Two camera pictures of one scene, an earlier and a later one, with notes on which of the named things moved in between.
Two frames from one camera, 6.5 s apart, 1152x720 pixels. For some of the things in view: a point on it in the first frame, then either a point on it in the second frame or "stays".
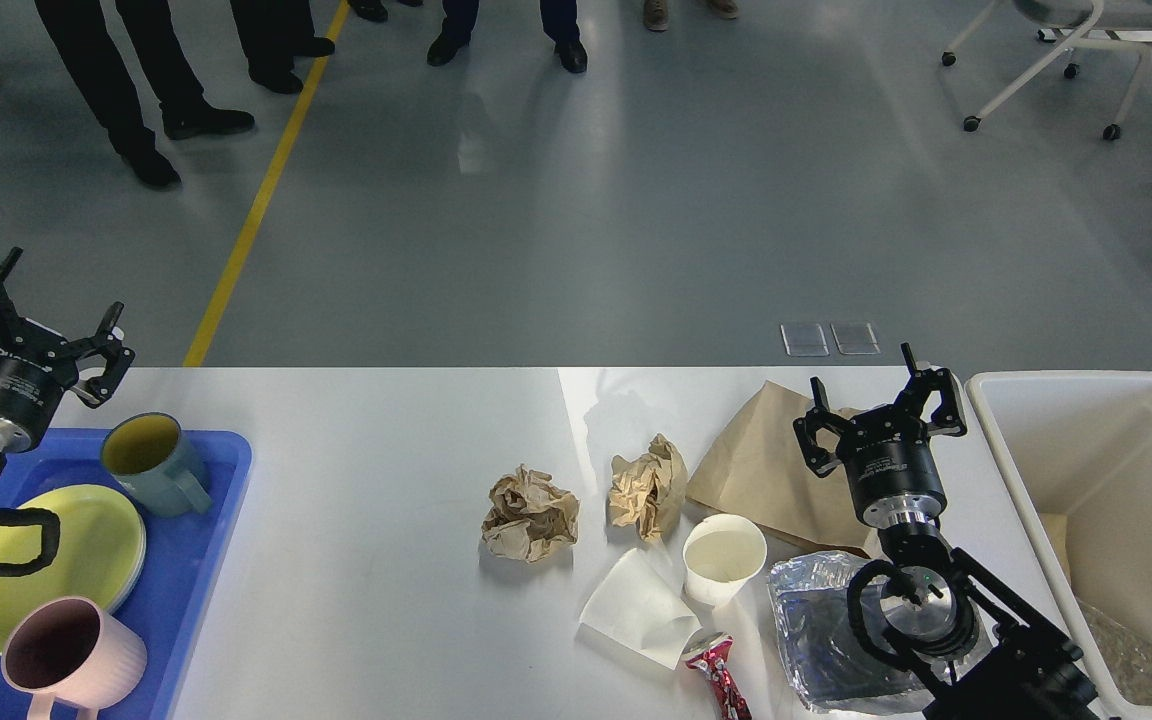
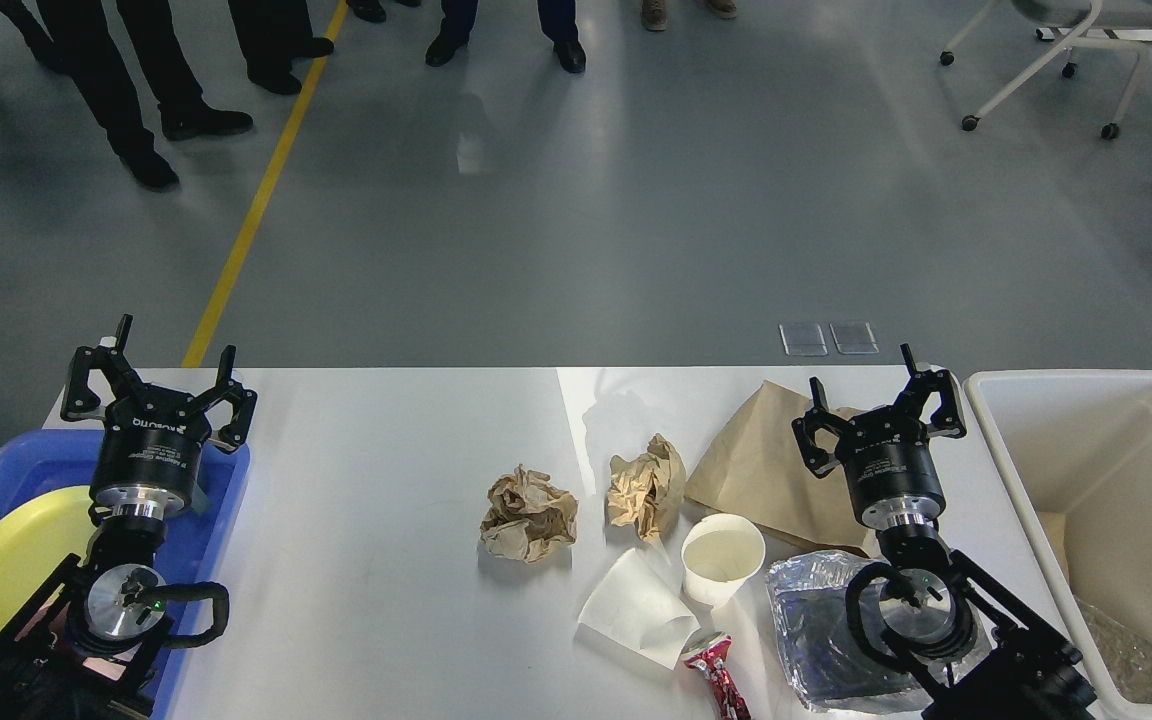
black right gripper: x=886 y=452 stays
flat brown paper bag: x=759 y=468 stays
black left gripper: x=2 y=386 to x=149 y=453
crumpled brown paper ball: x=529 y=516 stays
